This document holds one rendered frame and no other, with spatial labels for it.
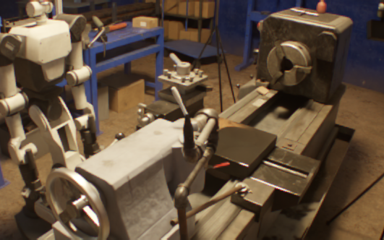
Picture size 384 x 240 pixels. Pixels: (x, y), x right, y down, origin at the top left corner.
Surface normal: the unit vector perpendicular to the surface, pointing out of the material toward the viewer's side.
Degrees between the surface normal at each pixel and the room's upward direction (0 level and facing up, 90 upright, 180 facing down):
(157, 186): 76
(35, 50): 85
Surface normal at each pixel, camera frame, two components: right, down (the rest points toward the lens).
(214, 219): 0.04, -0.89
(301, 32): -0.56, 0.36
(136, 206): 0.80, 0.01
